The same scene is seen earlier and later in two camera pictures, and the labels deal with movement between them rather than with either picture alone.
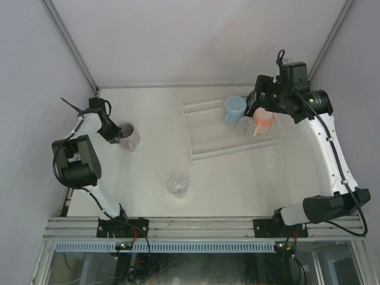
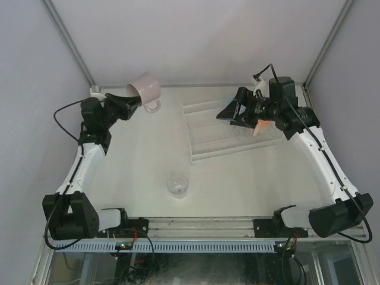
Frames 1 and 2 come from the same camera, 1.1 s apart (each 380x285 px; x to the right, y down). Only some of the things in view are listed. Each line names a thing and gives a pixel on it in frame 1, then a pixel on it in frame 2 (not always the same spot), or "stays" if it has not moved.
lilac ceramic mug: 130,136 to 148,86
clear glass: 177,184 stays
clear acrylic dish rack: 208,136 stays
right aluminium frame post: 345,9 stays
